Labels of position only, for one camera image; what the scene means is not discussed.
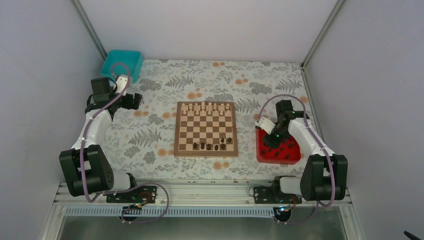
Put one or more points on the teal plastic bin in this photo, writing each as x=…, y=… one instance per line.
x=132, y=59

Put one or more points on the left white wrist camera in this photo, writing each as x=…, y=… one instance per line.
x=122, y=84

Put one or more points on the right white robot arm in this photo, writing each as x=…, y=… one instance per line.
x=324, y=178

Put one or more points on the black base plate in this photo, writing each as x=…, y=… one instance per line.
x=142, y=195
x=270, y=195

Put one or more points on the red plastic tray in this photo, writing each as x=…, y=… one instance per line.
x=288, y=152

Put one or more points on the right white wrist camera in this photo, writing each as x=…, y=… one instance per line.
x=265, y=124

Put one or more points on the wooden chessboard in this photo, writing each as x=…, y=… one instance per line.
x=206, y=129

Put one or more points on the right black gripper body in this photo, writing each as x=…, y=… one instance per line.
x=277, y=141

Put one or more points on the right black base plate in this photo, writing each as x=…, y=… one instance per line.
x=270, y=195

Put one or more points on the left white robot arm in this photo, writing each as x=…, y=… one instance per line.
x=85, y=166

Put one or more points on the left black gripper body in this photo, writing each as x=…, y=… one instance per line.
x=128, y=104

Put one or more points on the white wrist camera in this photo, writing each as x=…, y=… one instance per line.
x=265, y=124
x=122, y=84

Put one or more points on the aluminium mounting rail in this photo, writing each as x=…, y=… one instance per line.
x=199, y=210

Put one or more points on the floral patterned table mat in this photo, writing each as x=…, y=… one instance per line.
x=141, y=142

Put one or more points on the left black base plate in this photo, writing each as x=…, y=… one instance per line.
x=142, y=195

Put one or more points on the white chess pieces row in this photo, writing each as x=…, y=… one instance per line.
x=205, y=108

